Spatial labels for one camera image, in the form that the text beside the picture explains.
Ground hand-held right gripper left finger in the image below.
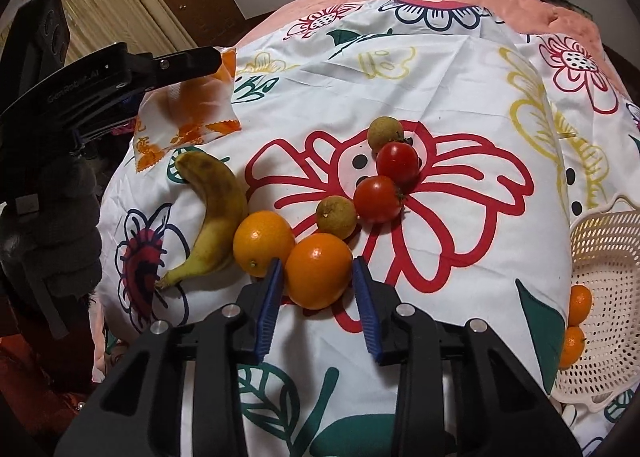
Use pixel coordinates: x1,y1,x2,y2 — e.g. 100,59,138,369
67,257,286,457

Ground orange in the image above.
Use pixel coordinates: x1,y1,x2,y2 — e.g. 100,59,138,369
285,232,354,310
233,210,296,279

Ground brown round fruit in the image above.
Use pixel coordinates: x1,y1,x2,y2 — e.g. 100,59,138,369
315,196,358,240
367,116,405,158

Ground red tomato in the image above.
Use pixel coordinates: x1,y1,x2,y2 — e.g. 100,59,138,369
376,141,421,188
353,176,405,224

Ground white floral bed sheet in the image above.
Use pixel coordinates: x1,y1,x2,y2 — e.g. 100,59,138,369
95,0,640,457

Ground orange snack packet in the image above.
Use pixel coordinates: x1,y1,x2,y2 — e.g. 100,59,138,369
132,50,242,173

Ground dark red cloth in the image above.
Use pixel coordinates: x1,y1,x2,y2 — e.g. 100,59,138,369
0,332,96,457

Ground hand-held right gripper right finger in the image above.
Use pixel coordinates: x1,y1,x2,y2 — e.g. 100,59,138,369
352,258,583,457

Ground beige curtain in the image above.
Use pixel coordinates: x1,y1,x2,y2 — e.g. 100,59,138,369
50,0,198,68

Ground yellow banana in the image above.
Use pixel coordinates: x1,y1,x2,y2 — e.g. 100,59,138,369
155,151,249,290

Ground person's left hand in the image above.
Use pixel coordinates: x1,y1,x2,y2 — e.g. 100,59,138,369
0,150,104,299

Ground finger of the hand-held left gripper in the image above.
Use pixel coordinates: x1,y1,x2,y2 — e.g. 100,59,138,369
131,46,222,88

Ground cream plastic basket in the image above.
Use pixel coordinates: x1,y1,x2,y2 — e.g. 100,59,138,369
552,194,640,413

